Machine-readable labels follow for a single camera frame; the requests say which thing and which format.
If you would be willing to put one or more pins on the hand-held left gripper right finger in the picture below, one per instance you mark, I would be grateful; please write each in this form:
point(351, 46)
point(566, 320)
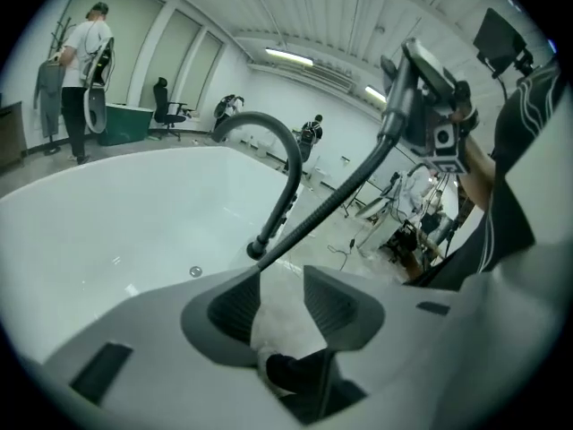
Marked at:
point(403, 343)

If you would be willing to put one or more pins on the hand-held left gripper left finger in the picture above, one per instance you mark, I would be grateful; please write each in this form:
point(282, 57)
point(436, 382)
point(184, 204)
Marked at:
point(147, 329)

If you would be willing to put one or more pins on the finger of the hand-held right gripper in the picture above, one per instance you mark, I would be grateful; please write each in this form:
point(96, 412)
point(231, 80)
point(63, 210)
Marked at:
point(427, 70)

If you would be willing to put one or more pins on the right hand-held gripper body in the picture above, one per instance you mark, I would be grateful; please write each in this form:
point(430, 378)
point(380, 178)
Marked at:
point(443, 141)

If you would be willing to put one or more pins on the white bathtub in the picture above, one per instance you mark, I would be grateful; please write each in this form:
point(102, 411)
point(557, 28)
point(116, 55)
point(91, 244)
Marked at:
point(112, 222)

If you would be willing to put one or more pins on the person's right forearm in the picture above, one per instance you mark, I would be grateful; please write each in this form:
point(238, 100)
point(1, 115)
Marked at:
point(476, 182)

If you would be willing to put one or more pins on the dark green bathtub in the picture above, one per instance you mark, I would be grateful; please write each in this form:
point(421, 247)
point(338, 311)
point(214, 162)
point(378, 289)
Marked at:
point(125, 126)

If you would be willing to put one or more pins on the person's right hand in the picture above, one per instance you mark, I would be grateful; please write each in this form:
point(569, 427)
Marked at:
point(463, 114)

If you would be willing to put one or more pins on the ceiling strip light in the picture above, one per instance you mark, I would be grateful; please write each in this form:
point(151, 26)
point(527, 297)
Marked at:
point(288, 56)
point(375, 93)

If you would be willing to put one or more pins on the person's black shirt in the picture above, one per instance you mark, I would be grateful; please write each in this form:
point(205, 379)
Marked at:
point(515, 150)

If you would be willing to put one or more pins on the black monitor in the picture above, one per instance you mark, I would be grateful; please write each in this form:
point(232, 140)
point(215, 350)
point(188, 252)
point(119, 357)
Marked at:
point(499, 38)

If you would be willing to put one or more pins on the black curved faucet spout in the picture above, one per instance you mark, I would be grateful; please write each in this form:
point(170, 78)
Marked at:
point(294, 168)

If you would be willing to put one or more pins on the black coat rack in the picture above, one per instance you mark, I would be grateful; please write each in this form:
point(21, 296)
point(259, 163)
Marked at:
point(53, 150)

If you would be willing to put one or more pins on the black office chair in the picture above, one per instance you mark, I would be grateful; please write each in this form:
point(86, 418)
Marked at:
point(163, 101)

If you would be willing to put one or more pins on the brown wooden cabinet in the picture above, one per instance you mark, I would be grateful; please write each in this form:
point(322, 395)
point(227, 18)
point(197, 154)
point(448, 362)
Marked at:
point(10, 132)

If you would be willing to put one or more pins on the white grey backpack rig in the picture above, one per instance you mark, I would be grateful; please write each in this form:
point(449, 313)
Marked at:
point(99, 88)

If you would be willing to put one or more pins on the grey hanging garment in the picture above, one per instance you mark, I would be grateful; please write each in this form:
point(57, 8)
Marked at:
point(48, 97)

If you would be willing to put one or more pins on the black wall holder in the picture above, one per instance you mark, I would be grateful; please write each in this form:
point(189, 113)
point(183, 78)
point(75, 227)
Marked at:
point(345, 160)

